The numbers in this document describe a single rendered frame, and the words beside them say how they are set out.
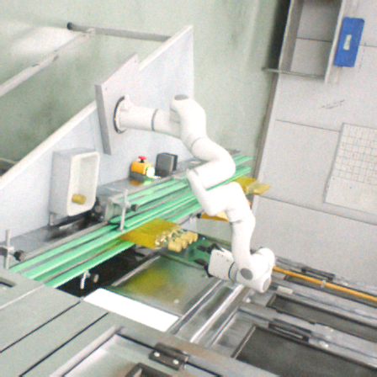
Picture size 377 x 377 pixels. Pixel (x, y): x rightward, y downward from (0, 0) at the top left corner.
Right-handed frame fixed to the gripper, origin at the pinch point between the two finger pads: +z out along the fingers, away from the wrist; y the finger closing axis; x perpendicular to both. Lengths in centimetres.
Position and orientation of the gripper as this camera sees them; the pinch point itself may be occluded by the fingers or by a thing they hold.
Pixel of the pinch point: (201, 254)
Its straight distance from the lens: 193.5
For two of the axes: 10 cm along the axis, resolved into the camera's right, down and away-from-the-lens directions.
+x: -6.7, 1.3, -7.3
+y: 1.3, -9.5, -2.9
